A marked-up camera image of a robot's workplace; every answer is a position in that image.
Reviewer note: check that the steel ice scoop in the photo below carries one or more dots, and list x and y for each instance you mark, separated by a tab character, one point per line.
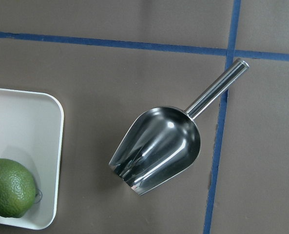
164	141

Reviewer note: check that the cream plastic tray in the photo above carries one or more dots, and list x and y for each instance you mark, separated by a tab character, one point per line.
31	128

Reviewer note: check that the green lime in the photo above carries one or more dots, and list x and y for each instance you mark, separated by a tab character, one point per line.
17	189

